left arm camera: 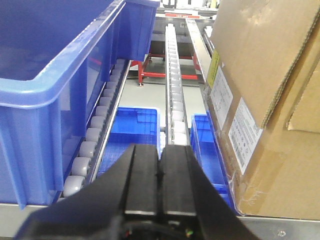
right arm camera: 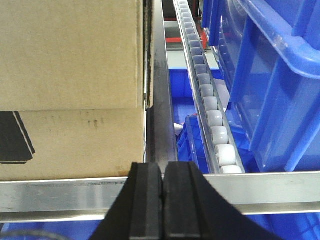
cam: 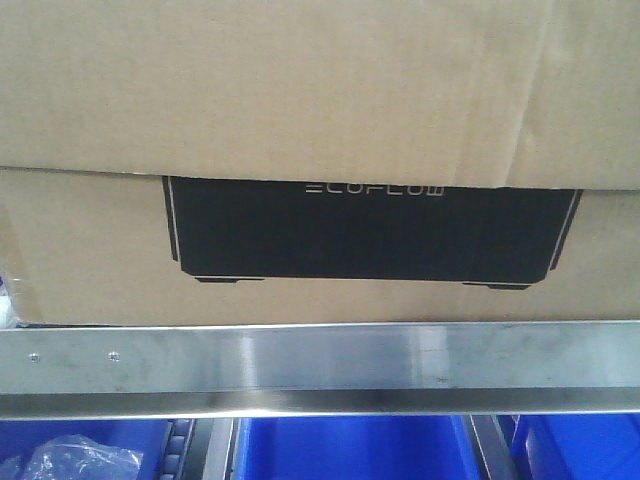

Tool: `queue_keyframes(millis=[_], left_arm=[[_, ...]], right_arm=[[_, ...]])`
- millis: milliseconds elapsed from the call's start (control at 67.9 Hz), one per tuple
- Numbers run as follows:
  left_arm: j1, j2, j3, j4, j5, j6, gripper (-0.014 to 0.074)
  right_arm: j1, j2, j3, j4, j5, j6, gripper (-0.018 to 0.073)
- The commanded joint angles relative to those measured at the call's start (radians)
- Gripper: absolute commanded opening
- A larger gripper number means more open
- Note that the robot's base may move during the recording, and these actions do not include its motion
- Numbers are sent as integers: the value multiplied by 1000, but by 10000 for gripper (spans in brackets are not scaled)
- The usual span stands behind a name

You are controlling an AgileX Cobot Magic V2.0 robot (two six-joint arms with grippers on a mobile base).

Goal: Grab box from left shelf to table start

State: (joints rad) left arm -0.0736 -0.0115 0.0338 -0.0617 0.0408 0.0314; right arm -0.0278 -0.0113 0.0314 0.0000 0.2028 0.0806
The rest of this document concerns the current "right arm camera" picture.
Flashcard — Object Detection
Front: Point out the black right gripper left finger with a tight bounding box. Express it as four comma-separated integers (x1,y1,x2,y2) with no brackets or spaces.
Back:
90,163,163,240

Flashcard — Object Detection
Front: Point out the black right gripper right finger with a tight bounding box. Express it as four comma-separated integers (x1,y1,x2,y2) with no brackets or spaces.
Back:
163,161,278,240

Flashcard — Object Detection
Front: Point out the large blue plastic bin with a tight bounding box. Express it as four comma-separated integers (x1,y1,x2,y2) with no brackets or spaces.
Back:
202,0,320,172

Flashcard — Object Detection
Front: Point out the silver shelf front rail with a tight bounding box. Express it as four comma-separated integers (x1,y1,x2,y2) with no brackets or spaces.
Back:
0,171,320,223

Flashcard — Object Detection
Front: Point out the brown cardboard box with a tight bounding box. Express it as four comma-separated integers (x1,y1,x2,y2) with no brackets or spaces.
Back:
0,0,154,181

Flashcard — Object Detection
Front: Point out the dark metal shelf divider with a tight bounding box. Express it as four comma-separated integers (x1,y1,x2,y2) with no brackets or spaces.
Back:
146,0,178,171

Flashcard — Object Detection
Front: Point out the lower blue plastic bin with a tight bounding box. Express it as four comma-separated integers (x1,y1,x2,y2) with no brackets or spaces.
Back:
169,67,259,174

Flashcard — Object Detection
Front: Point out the white roller conveyor track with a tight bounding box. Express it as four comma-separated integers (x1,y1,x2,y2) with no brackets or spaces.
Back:
173,0,245,174

